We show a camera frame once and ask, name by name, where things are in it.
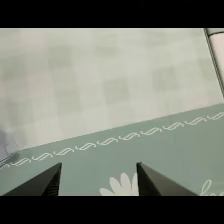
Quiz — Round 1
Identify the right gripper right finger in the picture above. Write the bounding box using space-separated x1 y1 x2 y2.
136 161 199 197

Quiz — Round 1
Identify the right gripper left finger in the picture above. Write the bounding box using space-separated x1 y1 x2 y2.
2 162 63 197

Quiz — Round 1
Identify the silver frame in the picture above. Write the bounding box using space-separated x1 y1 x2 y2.
203 28 224 96

